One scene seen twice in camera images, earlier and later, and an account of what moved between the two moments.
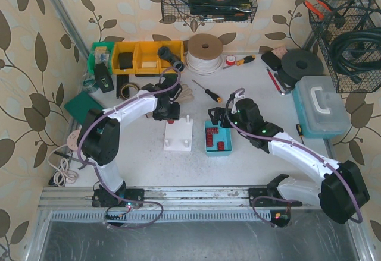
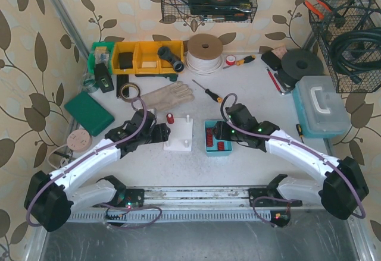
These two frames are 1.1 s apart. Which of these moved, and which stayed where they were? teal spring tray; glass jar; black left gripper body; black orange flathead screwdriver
Moved: black left gripper body
Stayed: black orange flathead screwdriver; glass jar; teal spring tray
